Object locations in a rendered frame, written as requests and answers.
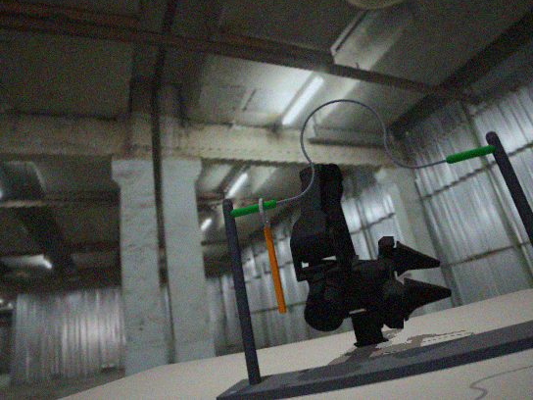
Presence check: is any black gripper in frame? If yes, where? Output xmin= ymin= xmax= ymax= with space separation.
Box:
xmin=346 ymin=236 xmax=452 ymax=329

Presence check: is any grey ring with orange handle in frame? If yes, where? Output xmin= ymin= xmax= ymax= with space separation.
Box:
xmin=259 ymin=198 xmax=287 ymax=314

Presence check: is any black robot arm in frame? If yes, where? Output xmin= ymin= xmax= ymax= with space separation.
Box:
xmin=290 ymin=163 xmax=389 ymax=348

